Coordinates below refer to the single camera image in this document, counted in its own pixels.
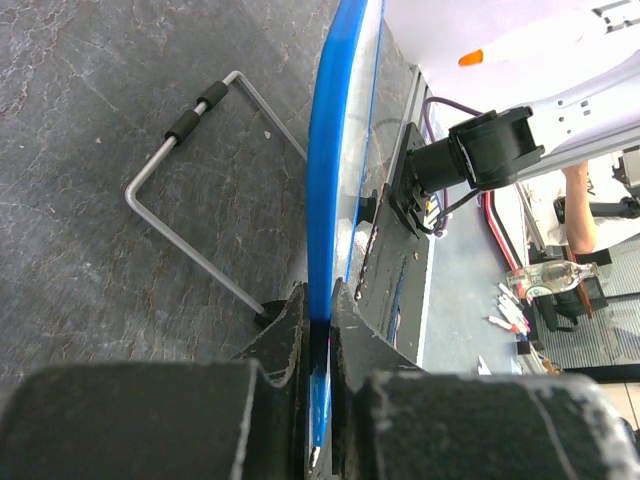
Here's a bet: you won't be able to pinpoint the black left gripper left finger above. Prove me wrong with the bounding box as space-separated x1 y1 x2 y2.
1 285 310 479

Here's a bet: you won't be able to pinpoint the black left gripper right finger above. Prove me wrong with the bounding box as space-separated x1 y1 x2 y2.
330 282 639 479

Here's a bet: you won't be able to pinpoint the clear glass bottle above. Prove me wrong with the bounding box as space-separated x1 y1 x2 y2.
506 260 599 300

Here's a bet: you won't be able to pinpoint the metal wire whiteboard stand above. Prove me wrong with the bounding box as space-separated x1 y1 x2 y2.
125 70 306 327

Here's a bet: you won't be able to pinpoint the red framed board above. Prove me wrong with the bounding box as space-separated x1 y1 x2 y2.
481 191 523 270

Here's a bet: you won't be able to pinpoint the person in white shirt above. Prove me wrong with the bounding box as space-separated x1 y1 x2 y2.
523 154 639 255

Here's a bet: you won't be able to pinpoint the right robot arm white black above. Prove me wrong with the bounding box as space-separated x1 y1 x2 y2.
388 22 639 236

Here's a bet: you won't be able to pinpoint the blue framed whiteboard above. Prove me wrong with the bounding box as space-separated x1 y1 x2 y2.
306 1 385 450

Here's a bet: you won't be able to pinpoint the white marker with yellow cap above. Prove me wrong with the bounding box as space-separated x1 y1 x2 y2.
457 0 640 69

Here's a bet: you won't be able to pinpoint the black whiteboard foot clip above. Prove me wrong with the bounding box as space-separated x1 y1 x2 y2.
355 189 379 226

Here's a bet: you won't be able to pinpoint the loose markers on floor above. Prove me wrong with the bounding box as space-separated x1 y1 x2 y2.
488 283 531 337

